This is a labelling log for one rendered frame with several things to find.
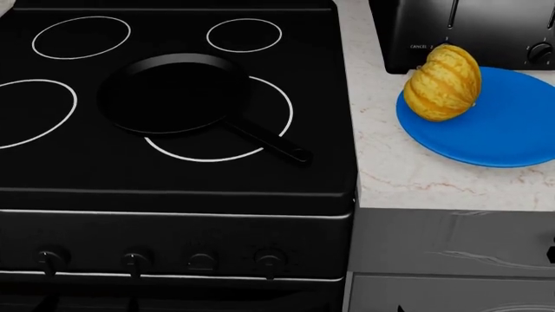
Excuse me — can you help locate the black frying pan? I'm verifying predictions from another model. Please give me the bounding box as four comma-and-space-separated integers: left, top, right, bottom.
97, 52, 314, 168

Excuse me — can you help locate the yellow striped squash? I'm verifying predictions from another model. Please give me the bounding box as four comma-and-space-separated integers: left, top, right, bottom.
402, 43, 482, 123

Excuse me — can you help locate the blue round plate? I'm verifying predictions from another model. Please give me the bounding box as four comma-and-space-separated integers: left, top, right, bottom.
395, 66, 555, 169

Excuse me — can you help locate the black stove knob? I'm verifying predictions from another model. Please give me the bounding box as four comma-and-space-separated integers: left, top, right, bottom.
121, 251, 152, 278
187, 251, 219, 273
253, 248, 288, 280
35, 249, 66, 277

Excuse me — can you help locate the black electric stove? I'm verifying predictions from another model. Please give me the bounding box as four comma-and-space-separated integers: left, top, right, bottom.
0, 0, 359, 312

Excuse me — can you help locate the grey cabinet drawer front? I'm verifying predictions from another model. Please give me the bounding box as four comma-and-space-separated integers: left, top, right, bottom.
349, 207, 555, 279

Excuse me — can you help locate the grey cabinet door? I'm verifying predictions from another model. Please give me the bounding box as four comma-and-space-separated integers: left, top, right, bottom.
346, 274, 555, 312

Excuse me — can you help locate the black toaster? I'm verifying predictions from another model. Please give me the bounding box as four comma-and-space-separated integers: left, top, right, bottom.
367, 0, 555, 75

